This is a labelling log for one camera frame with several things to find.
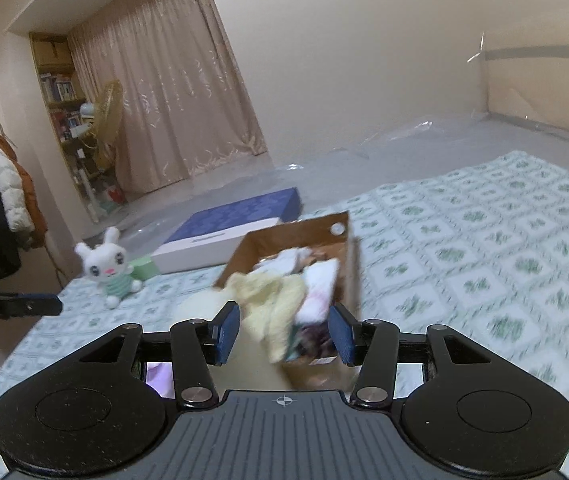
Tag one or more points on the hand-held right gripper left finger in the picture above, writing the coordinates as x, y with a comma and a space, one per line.
228, 332

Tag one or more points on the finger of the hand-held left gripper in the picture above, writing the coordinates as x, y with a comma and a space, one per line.
34, 305

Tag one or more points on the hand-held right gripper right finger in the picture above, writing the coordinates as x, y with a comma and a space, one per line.
342, 335

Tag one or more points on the dark printed packet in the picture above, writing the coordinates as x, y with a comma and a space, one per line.
314, 342

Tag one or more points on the cream yellow towel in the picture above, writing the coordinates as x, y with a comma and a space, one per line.
269, 305

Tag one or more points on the white and pink cloth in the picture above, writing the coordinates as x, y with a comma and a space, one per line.
319, 290

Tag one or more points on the brown cardboard box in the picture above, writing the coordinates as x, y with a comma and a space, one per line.
349, 280

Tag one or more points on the purple tissue pack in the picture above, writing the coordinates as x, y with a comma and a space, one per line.
159, 377

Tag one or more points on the white plush rabbit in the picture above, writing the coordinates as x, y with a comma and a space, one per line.
109, 265

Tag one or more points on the light green box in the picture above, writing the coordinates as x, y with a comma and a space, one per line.
144, 267

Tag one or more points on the blue and white flat box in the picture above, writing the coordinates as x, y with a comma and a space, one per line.
229, 225

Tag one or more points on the orange jacket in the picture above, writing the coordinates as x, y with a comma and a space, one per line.
32, 195

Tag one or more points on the white puffer jacket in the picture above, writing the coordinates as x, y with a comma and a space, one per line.
7, 180

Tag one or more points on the clear plastic sheet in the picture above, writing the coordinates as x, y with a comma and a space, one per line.
364, 160

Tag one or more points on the standing fan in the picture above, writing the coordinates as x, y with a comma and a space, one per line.
107, 120

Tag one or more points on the bookshelf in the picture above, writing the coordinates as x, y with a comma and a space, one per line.
59, 95

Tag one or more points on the beige curtain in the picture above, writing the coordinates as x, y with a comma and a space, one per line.
174, 85

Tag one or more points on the beige headboard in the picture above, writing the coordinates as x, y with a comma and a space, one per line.
539, 90

